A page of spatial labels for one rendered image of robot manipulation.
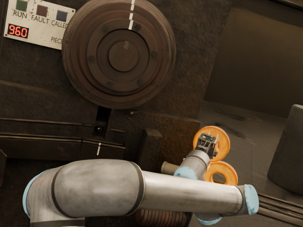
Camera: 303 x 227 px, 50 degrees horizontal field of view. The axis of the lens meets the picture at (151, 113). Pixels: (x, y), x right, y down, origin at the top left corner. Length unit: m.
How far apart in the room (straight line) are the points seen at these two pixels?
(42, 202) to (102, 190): 0.15
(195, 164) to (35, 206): 0.57
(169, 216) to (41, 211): 0.84
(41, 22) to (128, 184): 0.97
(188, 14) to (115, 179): 1.06
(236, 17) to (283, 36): 1.40
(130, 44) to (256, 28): 7.38
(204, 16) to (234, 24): 6.68
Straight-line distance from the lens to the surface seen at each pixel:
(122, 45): 1.26
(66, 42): 1.34
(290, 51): 9.11
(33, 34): 1.48
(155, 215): 1.46
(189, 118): 1.63
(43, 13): 1.47
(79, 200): 0.66
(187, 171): 1.08
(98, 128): 1.53
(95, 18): 1.31
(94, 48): 1.26
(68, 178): 0.66
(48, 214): 0.72
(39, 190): 0.74
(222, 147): 1.38
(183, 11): 1.56
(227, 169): 1.40
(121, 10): 1.31
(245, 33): 8.41
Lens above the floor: 1.22
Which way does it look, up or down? 13 degrees down
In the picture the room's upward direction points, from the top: 15 degrees clockwise
